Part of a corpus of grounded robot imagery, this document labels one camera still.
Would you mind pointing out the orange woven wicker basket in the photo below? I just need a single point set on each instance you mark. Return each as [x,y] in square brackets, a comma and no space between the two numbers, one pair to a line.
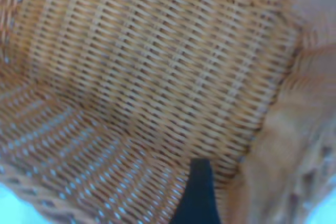
[147,77]

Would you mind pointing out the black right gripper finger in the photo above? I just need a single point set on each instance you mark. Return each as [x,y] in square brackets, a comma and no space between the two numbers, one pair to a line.
[197,197]

